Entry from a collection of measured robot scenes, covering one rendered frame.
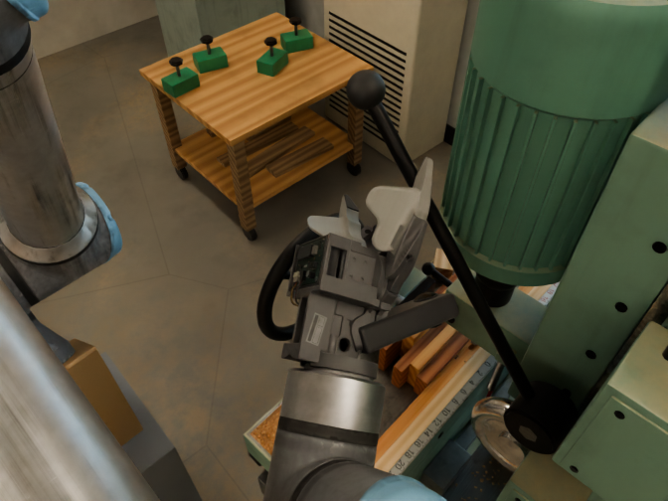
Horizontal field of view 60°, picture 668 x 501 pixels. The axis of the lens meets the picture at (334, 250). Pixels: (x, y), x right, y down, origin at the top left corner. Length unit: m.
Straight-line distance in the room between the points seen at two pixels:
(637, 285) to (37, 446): 0.48
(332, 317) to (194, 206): 1.99
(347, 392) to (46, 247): 0.64
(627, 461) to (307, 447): 0.26
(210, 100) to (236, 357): 0.88
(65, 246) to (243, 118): 1.10
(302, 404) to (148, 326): 1.66
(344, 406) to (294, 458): 0.06
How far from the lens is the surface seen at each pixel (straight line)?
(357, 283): 0.51
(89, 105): 3.20
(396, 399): 0.89
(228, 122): 1.99
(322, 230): 0.61
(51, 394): 0.40
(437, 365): 0.87
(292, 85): 2.14
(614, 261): 0.57
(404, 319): 0.55
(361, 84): 0.52
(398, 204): 0.52
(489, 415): 0.73
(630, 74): 0.50
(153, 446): 1.29
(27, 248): 1.03
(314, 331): 0.51
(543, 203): 0.56
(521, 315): 0.79
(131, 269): 2.31
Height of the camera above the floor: 1.69
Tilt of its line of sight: 49 degrees down
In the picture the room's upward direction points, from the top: straight up
